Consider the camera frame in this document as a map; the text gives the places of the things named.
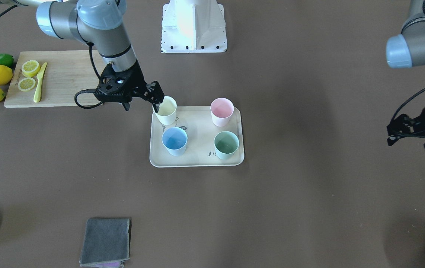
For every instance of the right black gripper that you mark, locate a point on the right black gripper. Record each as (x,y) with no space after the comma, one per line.
(137,79)

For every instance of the cream yellow cup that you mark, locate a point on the cream yellow cup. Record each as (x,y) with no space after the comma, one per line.
(167,111)

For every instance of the blue cup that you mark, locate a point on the blue cup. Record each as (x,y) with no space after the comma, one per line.
(175,141)

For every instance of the pink cup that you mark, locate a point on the pink cup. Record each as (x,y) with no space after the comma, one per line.
(221,111)

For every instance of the green cup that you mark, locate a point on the green cup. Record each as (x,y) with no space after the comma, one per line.
(226,144)

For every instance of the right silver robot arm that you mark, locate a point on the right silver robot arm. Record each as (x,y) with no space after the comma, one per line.
(99,23)

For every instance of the cream rabbit tray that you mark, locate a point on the cream rabbit tray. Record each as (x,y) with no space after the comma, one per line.
(201,131)

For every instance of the wooden cutting board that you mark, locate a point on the wooden cutting board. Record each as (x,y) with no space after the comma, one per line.
(67,73)

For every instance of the yellow plastic knife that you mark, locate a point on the yellow plastic knife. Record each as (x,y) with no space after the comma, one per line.
(40,79)

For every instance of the lemon half slice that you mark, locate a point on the lemon half slice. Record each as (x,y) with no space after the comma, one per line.
(30,68)
(26,84)

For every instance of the green lime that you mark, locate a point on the green lime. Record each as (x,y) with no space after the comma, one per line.
(6,60)

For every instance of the grey folded cloth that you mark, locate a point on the grey folded cloth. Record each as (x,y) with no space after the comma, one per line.
(106,243)

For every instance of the black gripper camera mount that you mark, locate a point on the black gripper camera mount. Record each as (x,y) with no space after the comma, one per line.
(107,90)

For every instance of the left gripper camera mount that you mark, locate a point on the left gripper camera mount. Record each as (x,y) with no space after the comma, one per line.
(403,127)

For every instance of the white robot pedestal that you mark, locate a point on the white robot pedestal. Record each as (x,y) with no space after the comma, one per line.
(193,26)

